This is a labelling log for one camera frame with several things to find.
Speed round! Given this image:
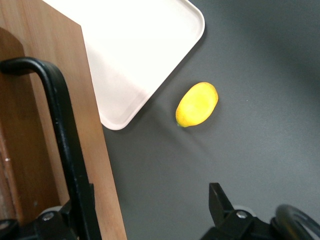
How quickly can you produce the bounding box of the wooden drawer with long handle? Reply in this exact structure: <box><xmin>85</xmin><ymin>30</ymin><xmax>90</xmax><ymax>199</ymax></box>
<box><xmin>0</xmin><ymin>0</ymin><xmax>128</xmax><ymax>240</ymax></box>

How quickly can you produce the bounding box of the yellow lemon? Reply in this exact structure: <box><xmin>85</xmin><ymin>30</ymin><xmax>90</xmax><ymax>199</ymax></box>
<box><xmin>175</xmin><ymin>81</ymin><xmax>219</xmax><ymax>128</ymax></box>

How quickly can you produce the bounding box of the long black drawer handle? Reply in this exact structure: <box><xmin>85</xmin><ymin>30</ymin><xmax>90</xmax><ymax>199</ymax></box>
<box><xmin>0</xmin><ymin>56</ymin><xmax>102</xmax><ymax>240</ymax></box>

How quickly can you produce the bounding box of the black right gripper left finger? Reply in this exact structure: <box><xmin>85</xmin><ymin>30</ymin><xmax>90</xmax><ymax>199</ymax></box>
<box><xmin>0</xmin><ymin>183</ymin><xmax>97</xmax><ymax>240</ymax></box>

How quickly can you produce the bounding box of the beige rectangular tray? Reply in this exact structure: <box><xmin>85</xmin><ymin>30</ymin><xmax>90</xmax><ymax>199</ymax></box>
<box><xmin>42</xmin><ymin>0</ymin><xmax>206</xmax><ymax>131</ymax></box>

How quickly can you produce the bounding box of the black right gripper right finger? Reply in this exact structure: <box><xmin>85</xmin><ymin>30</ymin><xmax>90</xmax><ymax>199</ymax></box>
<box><xmin>199</xmin><ymin>182</ymin><xmax>272</xmax><ymax>240</ymax></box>

